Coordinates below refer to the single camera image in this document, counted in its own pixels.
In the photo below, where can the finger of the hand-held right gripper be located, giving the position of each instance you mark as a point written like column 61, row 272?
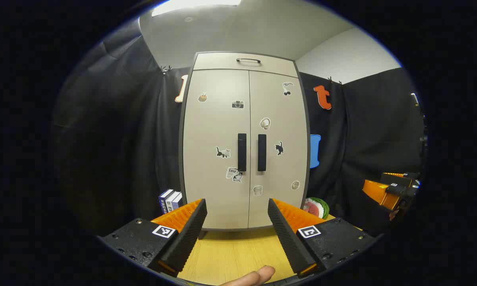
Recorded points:
column 397, row 179
column 377, row 194

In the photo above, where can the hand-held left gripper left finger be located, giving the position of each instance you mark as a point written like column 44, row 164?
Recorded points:
column 186, row 238

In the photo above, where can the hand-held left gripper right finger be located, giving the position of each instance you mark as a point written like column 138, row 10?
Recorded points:
column 288, row 238

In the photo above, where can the beige cabinet door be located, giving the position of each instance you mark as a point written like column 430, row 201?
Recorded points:
column 206, row 131
column 270, row 103

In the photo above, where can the beige double-door shoe cabinet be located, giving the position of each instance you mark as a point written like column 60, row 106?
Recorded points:
column 222, row 62

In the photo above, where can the light blue book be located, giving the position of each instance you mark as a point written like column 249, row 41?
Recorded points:
column 178, row 201

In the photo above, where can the white book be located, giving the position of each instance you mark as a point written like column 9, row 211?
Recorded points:
column 171, row 201

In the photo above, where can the watermelon slice toy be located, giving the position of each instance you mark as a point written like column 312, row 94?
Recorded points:
column 315, row 207

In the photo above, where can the dark blue book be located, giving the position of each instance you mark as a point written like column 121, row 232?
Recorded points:
column 163, row 200

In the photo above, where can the black backdrop cloth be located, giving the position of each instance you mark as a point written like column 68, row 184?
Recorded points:
column 115, row 139

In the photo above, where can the ceiling light panel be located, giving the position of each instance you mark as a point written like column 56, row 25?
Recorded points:
column 194, row 6

